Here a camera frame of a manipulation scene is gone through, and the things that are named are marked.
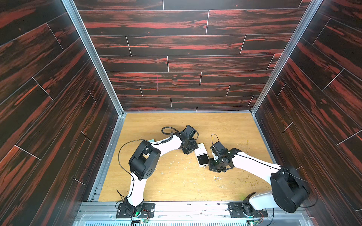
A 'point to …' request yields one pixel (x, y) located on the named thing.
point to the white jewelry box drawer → (202, 157)
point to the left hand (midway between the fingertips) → (198, 149)
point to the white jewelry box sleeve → (201, 149)
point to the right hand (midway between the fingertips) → (211, 167)
